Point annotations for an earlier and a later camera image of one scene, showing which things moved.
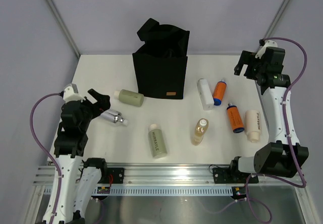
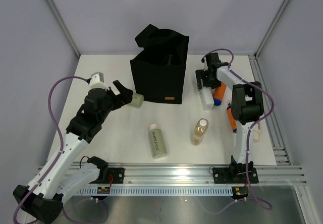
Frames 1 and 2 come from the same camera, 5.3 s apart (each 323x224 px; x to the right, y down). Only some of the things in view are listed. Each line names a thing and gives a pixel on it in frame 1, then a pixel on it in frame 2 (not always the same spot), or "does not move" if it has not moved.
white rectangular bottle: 205,94 does not move
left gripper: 102,101 -> 124,98
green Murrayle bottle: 158,144 does not move
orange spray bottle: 219,92 does not move
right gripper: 247,58 -> 200,74
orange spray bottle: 235,120 does not move
